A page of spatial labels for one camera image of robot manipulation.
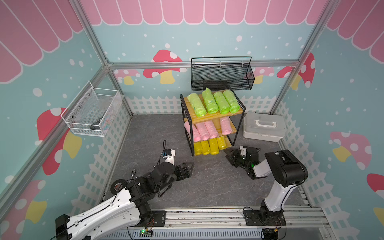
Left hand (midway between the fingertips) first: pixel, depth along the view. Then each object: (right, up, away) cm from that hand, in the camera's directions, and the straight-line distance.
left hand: (188, 168), depth 72 cm
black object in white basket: (-42, +20, -4) cm, 47 cm away
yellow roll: (+5, +6, +22) cm, 23 cm away
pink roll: (+4, +16, +9) cm, 18 cm away
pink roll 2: (+8, +18, +11) cm, 22 cm away
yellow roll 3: (+21, +10, +26) cm, 35 cm away
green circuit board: (-21, -32, 0) cm, 38 cm away
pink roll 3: (+13, +18, +11) cm, 25 cm away
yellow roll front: (+10, +7, +23) cm, 26 cm away
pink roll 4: (+21, +21, +13) cm, 32 cm away
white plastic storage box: (+49, +20, +24) cm, 58 cm away
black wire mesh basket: (+27, +55, +23) cm, 65 cm away
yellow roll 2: (+16, +8, +25) cm, 30 cm away
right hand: (+22, +4, +22) cm, 32 cm away
